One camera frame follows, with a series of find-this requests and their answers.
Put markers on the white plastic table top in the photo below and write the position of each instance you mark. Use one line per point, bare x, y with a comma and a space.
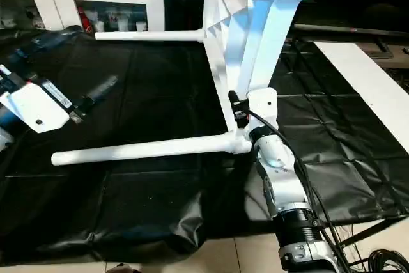
249, 49

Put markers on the white plastic table leg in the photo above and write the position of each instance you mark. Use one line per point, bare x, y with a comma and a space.
150, 35
147, 150

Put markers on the white cabinet with glass doors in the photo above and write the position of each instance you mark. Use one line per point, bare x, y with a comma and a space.
77, 7

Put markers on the black mat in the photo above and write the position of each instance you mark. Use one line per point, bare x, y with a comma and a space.
147, 87

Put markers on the white flat board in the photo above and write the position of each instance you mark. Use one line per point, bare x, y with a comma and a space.
367, 87

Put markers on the black stand leg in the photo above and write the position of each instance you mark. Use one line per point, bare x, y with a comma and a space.
365, 233

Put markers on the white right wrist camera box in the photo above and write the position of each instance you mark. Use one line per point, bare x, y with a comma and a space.
263, 110

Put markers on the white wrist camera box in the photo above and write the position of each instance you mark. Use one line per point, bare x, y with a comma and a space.
38, 110
263, 110

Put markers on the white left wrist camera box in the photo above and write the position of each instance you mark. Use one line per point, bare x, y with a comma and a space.
38, 110

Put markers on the black metal rail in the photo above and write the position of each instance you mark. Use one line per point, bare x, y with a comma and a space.
351, 30

